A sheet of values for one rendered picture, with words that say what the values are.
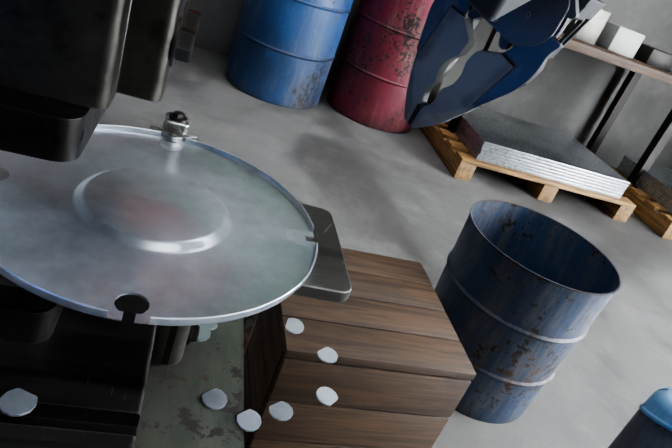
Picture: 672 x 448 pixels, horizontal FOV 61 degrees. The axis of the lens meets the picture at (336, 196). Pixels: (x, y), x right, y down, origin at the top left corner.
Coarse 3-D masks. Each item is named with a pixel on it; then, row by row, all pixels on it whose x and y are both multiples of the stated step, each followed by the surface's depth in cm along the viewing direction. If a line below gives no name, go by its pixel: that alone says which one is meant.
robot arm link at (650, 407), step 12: (660, 396) 71; (648, 408) 71; (660, 408) 69; (636, 420) 73; (648, 420) 70; (660, 420) 69; (624, 432) 74; (636, 432) 72; (648, 432) 70; (660, 432) 68; (612, 444) 76; (624, 444) 73; (636, 444) 71; (648, 444) 69; (660, 444) 68
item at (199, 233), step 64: (128, 128) 59; (0, 192) 44; (64, 192) 47; (128, 192) 49; (192, 192) 52; (256, 192) 57; (0, 256) 38; (64, 256) 40; (128, 256) 42; (192, 256) 45; (256, 256) 48; (192, 320) 38
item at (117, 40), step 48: (0, 0) 33; (48, 0) 33; (96, 0) 34; (144, 0) 36; (0, 48) 34; (48, 48) 35; (96, 48) 35; (144, 48) 38; (192, 48) 39; (48, 96) 36; (96, 96) 36; (144, 96) 39
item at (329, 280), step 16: (304, 208) 58; (320, 208) 60; (320, 224) 57; (320, 240) 54; (336, 240) 55; (320, 256) 52; (336, 256) 52; (320, 272) 49; (336, 272) 50; (304, 288) 47; (320, 288) 47; (336, 288) 48; (128, 304) 48; (144, 304) 48; (160, 336) 50; (176, 336) 50; (192, 336) 52; (160, 352) 51; (176, 352) 51
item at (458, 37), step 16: (448, 16) 41; (448, 32) 41; (464, 32) 41; (432, 48) 42; (448, 48) 41; (464, 48) 41; (416, 64) 43; (432, 64) 42; (448, 64) 43; (416, 80) 43; (432, 80) 43; (416, 96) 44
